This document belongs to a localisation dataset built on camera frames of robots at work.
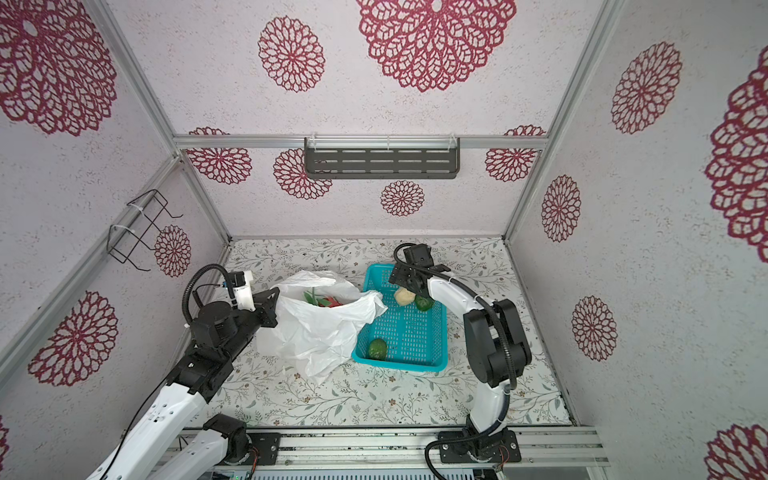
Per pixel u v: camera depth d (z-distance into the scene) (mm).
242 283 636
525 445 761
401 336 945
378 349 854
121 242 724
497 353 493
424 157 945
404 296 973
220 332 540
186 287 505
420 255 752
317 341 798
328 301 933
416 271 734
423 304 966
